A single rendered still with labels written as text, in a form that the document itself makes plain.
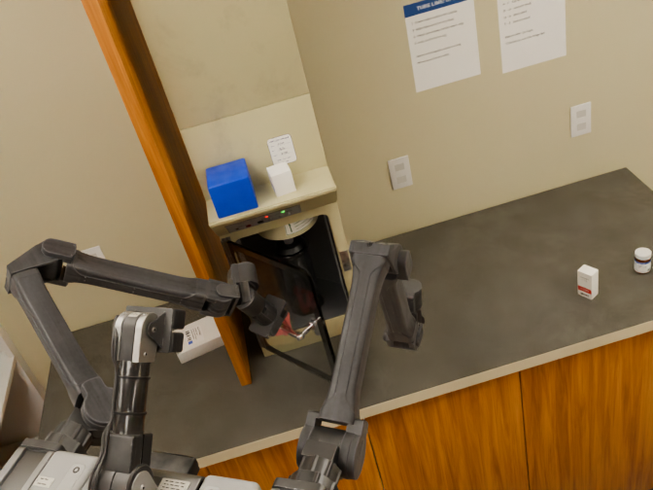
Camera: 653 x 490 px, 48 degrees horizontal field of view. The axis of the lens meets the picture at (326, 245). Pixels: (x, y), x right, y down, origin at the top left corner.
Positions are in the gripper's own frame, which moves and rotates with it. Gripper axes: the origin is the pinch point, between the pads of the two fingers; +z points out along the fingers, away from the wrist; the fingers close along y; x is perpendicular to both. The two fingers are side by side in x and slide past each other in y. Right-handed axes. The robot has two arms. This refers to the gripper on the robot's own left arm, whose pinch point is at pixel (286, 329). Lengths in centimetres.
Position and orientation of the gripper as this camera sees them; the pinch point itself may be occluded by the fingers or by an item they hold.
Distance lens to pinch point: 187.2
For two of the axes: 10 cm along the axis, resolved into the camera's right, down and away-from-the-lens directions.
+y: -4.8, 8.5, -2.4
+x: 7.5, 2.5, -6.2
